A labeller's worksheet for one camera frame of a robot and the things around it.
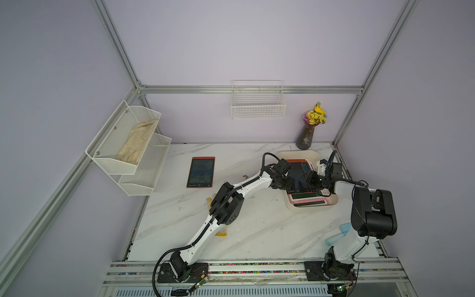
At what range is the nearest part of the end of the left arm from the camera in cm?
76

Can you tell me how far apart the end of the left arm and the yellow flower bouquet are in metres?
0.37

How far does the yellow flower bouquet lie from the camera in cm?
103
